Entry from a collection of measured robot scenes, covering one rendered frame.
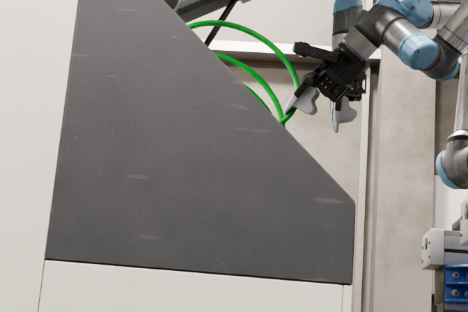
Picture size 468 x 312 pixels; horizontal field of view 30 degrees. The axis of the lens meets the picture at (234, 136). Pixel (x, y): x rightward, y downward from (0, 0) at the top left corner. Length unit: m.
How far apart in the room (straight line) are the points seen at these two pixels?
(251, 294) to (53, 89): 0.55
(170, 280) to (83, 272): 0.16
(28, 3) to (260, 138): 0.54
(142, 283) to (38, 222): 0.23
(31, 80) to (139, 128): 0.23
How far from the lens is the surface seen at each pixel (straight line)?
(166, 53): 1.73
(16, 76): 1.74
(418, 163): 4.84
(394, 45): 1.95
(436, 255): 2.23
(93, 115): 1.70
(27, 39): 1.76
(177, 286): 1.63
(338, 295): 1.66
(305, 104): 2.00
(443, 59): 2.03
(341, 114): 2.20
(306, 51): 2.01
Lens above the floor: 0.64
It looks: 14 degrees up
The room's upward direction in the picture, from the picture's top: 5 degrees clockwise
